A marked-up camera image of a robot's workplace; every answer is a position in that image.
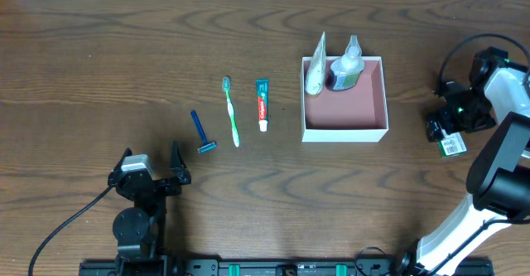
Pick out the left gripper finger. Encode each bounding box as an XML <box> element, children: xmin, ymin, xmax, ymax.
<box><xmin>170</xmin><ymin>141</ymin><xmax>191</xmax><ymax>185</ymax></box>
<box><xmin>113</xmin><ymin>148</ymin><xmax>133</xmax><ymax>172</ymax></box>

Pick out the green white soap box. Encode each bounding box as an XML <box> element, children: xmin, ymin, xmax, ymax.
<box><xmin>438</xmin><ymin>130</ymin><xmax>468</xmax><ymax>158</ymax></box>

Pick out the green white toothbrush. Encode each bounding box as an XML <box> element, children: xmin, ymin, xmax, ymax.
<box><xmin>223</xmin><ymin>76</ymin><xmax>240</xmax><ymax>148</ymax></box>

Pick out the clear pump bottle blue liquid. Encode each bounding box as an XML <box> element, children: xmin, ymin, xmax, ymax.
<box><xmin>325</xmin><ymin>35</ymin><xmax>364</xmax><ymax>91</ymax></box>

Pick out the Colgate toothpaste tube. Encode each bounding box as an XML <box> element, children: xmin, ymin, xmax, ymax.
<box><xmin>256</xmin><ymin>79</ymin><xmax>269</xmax><ymax>132</ymax></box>

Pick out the white floral lotion tube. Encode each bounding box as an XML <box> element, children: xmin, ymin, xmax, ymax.
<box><xmin>305</xmin><ymin>32</ymin><xmax>326</xmax><ymax>96</ymax></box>

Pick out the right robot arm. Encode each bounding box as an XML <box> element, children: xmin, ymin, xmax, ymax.
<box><xmin>393</xmin><ymin>46</ymin><xmax>529</xmax><ymax>275</ymax></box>

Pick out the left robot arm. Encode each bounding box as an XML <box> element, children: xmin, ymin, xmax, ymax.
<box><xmin>108</xmin><ymin>142</ymin><xmax>191</xmax><ymax>275</ymax></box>

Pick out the blue disposable razor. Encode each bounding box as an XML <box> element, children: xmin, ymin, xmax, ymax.
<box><xmin>190</xmin><ymin>110</ymin><xmax>217</xmax><ymax>153</ymax></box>

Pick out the white box pink interior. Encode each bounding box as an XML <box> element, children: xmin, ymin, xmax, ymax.
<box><xmin>301</xmin><ymin>56</ymin><xmax>389</xmax><ymax>143</ymax></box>

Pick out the left black cable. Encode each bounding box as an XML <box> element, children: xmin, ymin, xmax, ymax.
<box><xmin>26</xmin><ymin>185</ymin><xmax>115</xmax><ymax>276</ymax></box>

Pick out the black cable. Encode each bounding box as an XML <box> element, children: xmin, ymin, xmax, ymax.
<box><xmin>26</xmin><ymin>185</ymin><xmax>115</xmax><ymax>276</ymax></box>
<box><xmin>430</xmin><ymin>32</ymin><xmax>530</xmax><ymax>276</ymax></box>

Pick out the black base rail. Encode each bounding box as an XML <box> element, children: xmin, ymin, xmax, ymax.
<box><xmin>78</xmin><ymin>255</ymin><xmax>496</xmax><ymax>276</ymax></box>

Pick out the right black cable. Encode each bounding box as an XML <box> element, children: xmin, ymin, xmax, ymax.
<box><xmin>430</xmin><ymin>32</ymin><xmax>530</xmax><ymax>276</ymax></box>

